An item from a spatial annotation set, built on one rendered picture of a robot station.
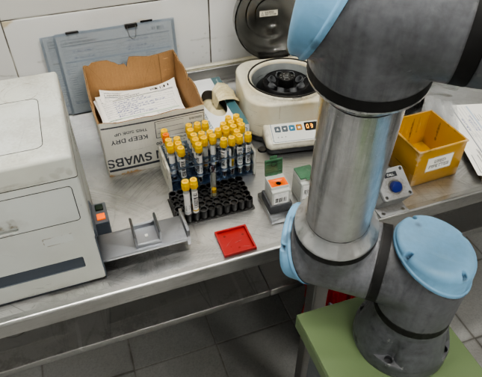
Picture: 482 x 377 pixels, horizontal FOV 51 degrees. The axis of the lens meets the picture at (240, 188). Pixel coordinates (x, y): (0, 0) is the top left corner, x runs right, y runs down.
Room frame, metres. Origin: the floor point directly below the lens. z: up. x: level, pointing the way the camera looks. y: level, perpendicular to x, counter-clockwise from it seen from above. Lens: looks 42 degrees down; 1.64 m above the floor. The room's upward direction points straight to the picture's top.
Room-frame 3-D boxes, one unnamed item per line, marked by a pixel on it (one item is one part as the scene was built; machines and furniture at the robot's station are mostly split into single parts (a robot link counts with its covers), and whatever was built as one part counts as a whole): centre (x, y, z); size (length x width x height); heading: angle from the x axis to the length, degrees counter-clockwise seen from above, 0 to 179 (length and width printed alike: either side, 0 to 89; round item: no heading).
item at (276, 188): (0.79, -0.08, 0.92); 0.05 x 0.04 x 0.06; 18
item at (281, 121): (1.13, -0.12, 0.94); 0.30 x 0.24 x 0.12; 11
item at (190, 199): (0.80, 0.07, 0.93); 0.17 x 0.09 x 0.11; 109
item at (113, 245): (0.66, 0.21, 0.92); 0.21 x 0.07 x 0.05; 110
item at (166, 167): (0.91, 0.08, 0.91); 0.20 x 0.10 x 0.07; 110
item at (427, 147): (0.94, -0.42, 0.92); 0.13 x 0.13 x 0.10; 22
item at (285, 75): (1.15, -0.12, 0.97); 0.15 x 0.15 x 0.07
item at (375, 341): (0.45, -0.26, 0.95); 0.15 x 0.15 x 0.10
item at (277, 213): (0.79, -0.08, 0.89); 0.09 x 0.05 x 0.04; 18
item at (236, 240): (0.69, 0.01, 0.88); 0.07 x 0.07 x 0.01; 20
